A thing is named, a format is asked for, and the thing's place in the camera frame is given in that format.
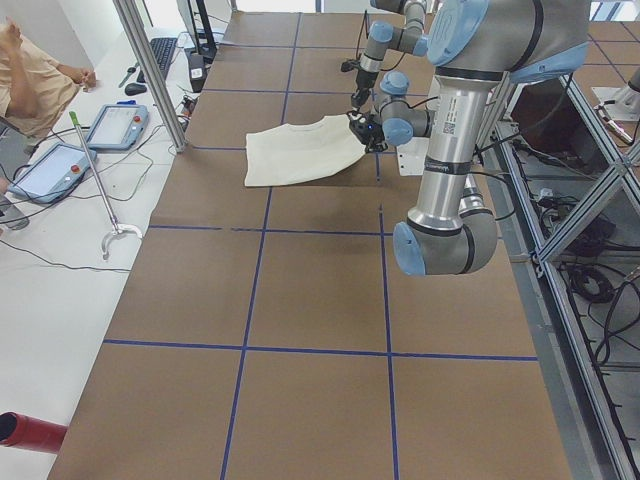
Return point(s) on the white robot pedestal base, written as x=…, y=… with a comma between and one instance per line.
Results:
x=411, y=156

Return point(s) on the far teach pendant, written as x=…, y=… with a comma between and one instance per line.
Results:
x=117, y=127

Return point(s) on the black keyboard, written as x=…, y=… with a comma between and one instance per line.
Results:
x=163, y=49

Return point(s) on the cream cat print t-shirt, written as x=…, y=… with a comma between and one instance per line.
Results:
x=292, y=154

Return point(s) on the black labelled box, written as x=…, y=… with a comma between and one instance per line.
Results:
x=197, y=71

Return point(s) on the near teach pendant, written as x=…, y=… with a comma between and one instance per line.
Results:
x=54, y=175

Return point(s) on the green tipped grabber stick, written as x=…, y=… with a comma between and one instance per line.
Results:
x=118, y=229

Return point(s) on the seated person beige shirt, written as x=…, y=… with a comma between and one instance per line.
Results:
x=36, y=88

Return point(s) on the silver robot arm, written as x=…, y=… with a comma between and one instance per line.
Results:
x=408, y=39
x=473, y=45

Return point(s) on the teach pendant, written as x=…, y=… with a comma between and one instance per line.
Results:
x=54, y=175
x=117, y=127

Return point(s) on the red fire extinguisher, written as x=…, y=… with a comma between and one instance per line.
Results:
x=29, y=433

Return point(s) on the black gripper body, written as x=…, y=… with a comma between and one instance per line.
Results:
x=361, y=83
x=371, y=134

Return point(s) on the black computer mouse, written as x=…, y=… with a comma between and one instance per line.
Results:
x=133, y=89

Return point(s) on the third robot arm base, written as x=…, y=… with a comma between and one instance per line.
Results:
x=620, y=103

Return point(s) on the aluminium frame post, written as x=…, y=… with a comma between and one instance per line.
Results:
x=134, y=29

